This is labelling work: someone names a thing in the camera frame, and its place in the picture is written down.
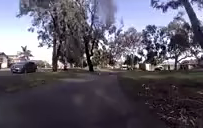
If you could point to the large tree with dark trunk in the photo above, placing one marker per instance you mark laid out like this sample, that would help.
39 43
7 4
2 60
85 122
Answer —
89 53
54 50

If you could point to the grey paved path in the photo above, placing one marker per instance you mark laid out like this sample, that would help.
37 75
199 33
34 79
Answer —
82 103

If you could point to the row of trees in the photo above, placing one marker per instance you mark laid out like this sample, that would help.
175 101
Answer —
155 46

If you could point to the grass strip beside road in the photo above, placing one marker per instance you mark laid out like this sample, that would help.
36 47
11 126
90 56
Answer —
39 79

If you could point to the low building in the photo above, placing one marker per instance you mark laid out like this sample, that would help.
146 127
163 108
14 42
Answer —
175 64

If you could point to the palm tree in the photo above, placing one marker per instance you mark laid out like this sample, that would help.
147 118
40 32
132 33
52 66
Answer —
25 53

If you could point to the dark car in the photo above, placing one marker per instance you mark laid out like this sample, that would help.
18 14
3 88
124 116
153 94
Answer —
23 67

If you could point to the grass verge with leaves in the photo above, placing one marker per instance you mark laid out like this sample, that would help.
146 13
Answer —
175 96

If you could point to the leaning tree trunk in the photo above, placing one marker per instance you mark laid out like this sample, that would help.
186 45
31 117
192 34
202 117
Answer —
199 30

